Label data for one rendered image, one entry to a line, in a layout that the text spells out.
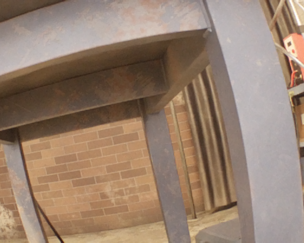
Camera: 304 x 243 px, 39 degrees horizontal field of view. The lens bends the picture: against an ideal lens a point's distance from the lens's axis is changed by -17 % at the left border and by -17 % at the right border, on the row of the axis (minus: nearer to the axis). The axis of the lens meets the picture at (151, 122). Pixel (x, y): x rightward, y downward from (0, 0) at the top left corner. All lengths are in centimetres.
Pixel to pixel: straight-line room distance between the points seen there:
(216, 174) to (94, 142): 108
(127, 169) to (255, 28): 374
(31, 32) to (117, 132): 372
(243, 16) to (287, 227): 28
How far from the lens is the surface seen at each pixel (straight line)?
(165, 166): 177
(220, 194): 397
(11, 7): 57
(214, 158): 395
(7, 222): 446
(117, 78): 119
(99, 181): 428
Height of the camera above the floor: 62
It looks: 3 degrees up
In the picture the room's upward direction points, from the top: 12 degrees counter-clockwise
